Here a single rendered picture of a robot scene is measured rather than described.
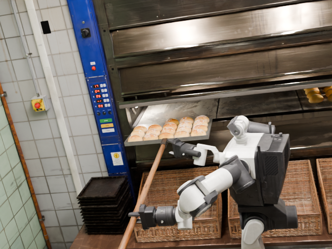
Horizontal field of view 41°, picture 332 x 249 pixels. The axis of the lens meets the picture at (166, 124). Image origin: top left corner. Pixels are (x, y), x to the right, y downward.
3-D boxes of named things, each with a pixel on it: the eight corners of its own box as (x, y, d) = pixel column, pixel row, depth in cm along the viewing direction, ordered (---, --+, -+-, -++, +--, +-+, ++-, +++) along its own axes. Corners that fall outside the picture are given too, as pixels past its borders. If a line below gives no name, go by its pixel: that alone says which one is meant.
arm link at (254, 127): (269, 137, 240) (272, 122, 230) (266, 150, 235) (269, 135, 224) (247, 133, 243) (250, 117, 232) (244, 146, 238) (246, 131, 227)
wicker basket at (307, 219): (231, 198, 323) (226, 164, 313) (312, 193, 311) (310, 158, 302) (229, 239, 279) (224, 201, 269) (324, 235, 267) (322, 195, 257)
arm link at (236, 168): (226, 197, 190) (242, 186, 200) (240, 187, 184) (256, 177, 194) (211, 174, 192) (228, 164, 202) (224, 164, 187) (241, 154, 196)
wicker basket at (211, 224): (148, 204, 336) (142, 171, 326) (223, 198, 325) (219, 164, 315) (135, 244, 291) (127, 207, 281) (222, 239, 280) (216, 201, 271)
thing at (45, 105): (37, 108, 323) (34, 96, 319) (50, 107, 321) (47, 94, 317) (33, 112, 316) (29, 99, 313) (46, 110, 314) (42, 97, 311)
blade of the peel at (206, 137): (208, 139, 279) (208, 135, 278) (124, 146, 291) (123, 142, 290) (212, 117, 312) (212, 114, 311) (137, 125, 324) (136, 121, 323)
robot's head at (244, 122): (250, 132, 216) (248, 115, 213) (245, 141, 207) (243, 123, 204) (236, 132, 219) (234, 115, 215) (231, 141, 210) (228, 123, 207)
